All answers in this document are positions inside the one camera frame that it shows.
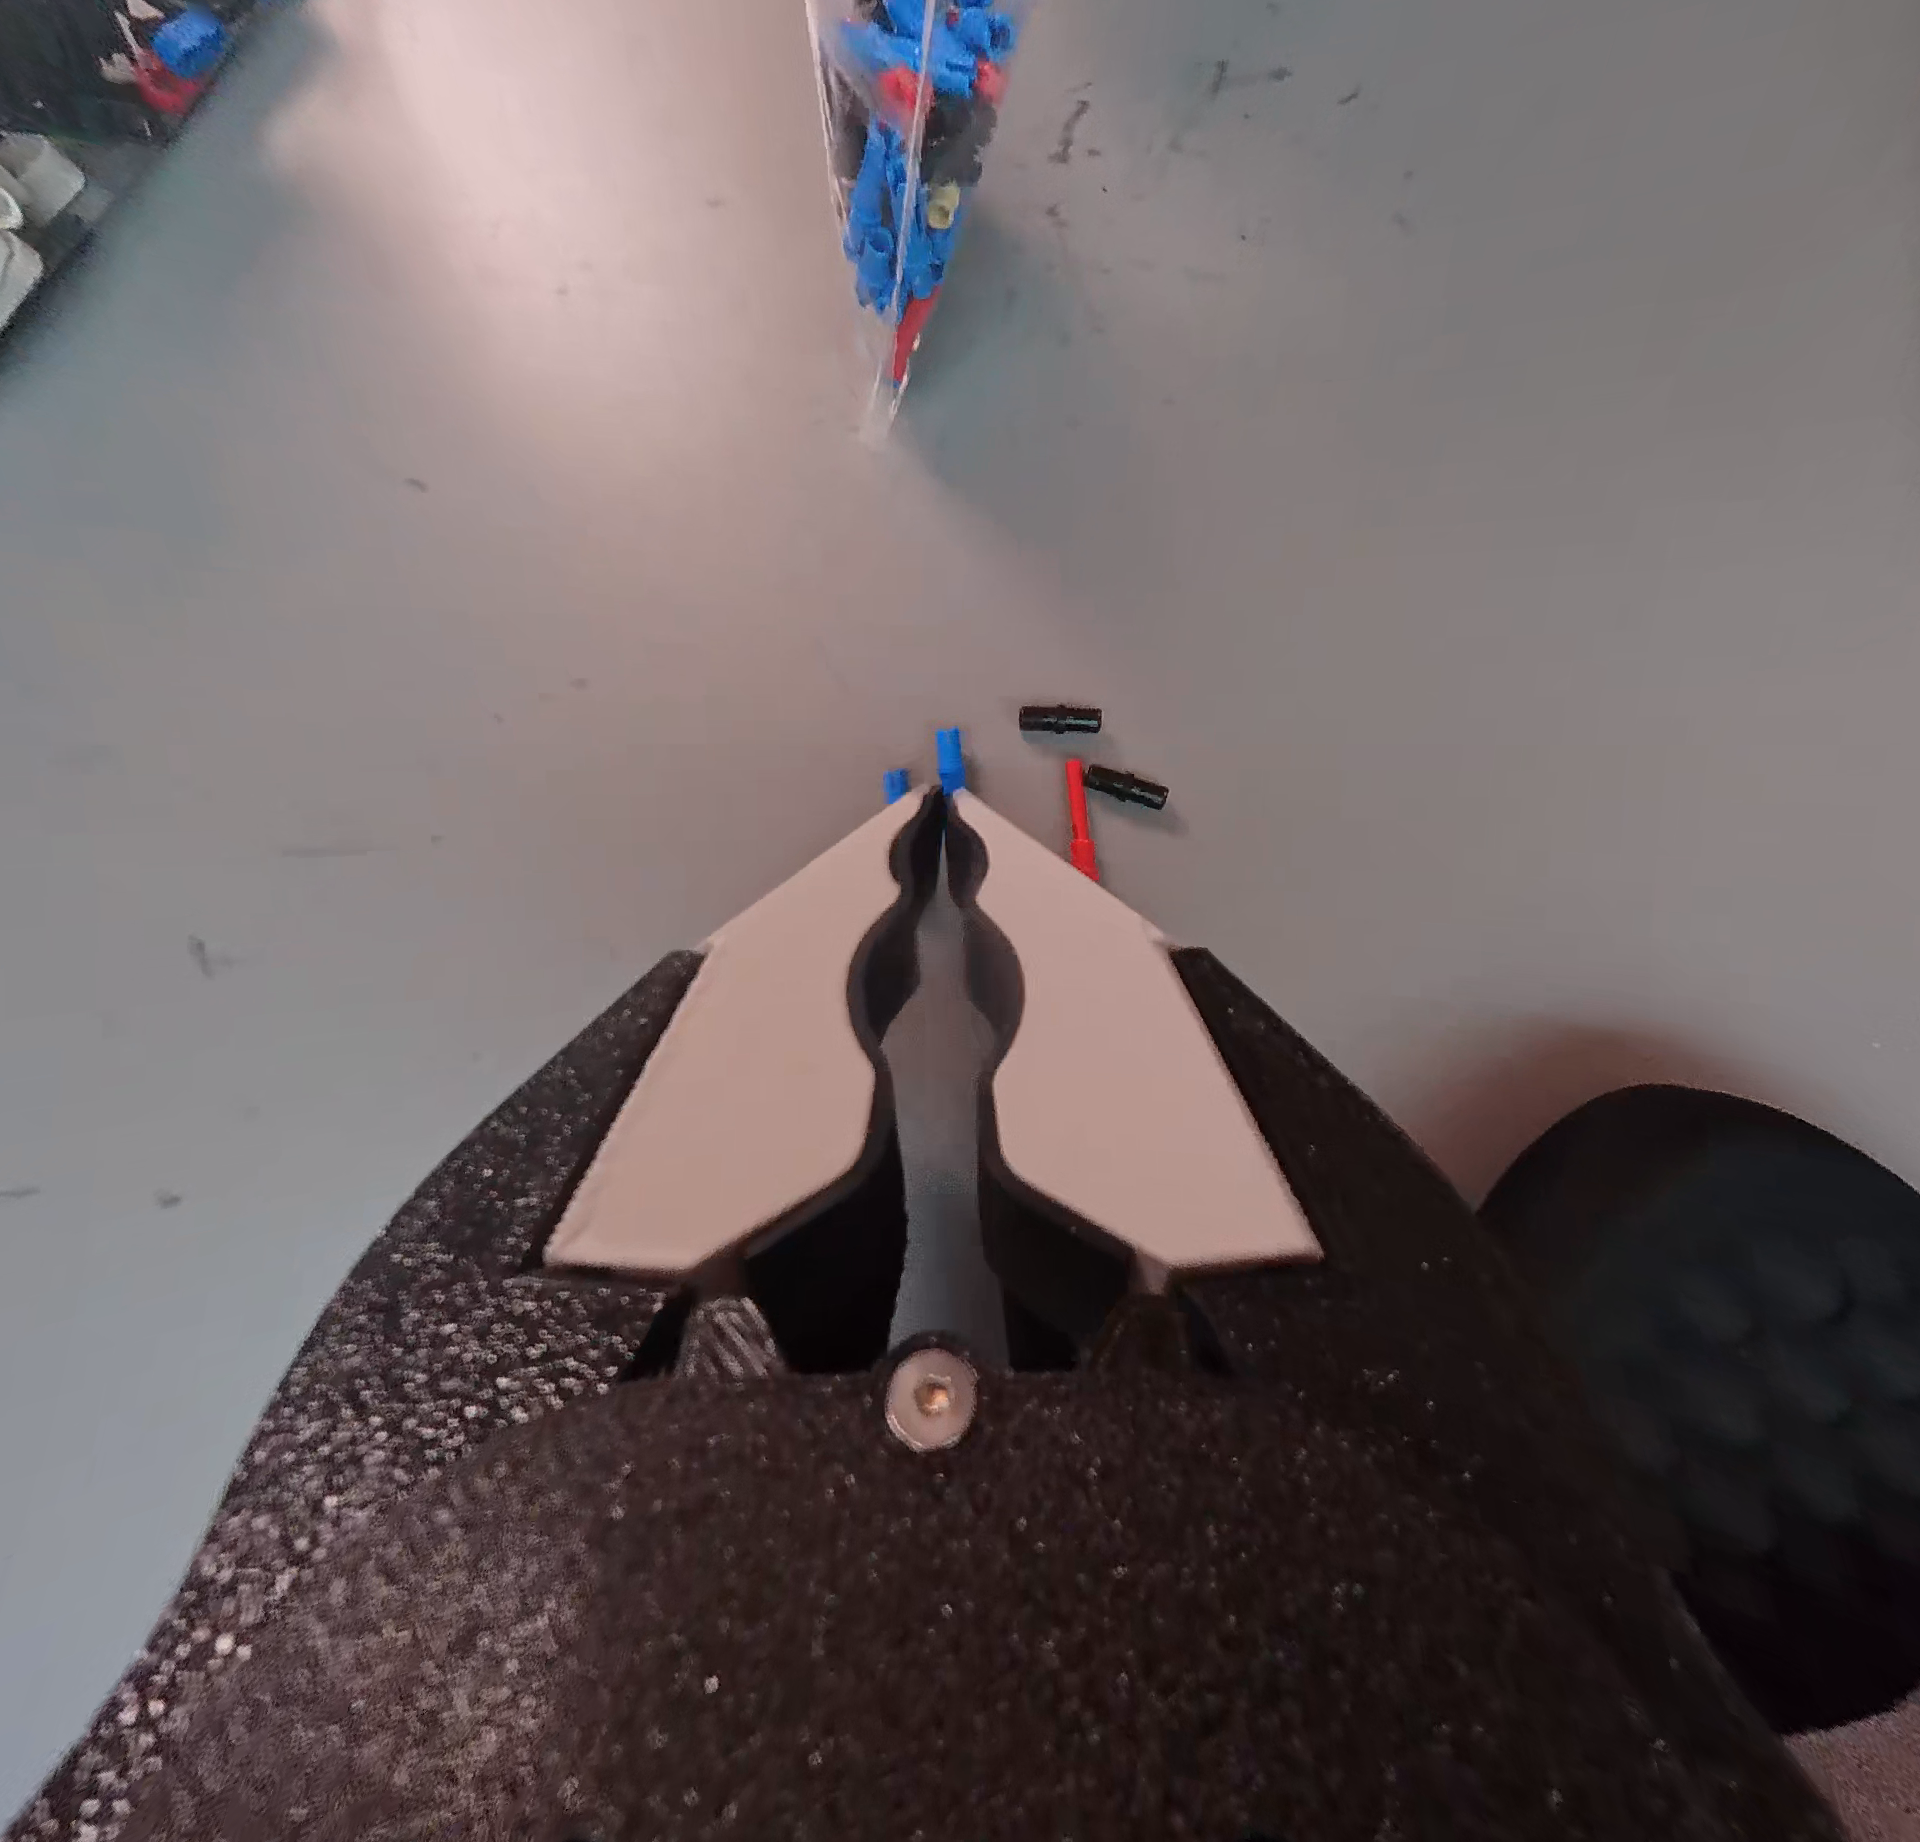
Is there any grey desk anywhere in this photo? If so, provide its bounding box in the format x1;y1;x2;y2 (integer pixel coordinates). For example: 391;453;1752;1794
0;0;1920;1813

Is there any person's bleached grey hoodie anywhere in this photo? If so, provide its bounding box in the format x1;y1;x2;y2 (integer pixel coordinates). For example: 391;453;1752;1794
1785;1722;1920;1842

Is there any clear bag of blue pins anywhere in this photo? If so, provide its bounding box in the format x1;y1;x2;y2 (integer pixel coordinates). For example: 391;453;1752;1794
794;0;1052;440

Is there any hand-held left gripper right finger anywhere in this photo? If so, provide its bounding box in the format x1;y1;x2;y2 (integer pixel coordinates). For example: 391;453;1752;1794
944;793;1324;1275

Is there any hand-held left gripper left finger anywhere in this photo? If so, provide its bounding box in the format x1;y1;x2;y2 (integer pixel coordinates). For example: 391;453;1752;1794
542;793;944;1285

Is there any black chair armrest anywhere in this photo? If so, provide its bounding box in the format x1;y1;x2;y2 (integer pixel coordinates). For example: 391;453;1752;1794
1476;1083;1920;1738

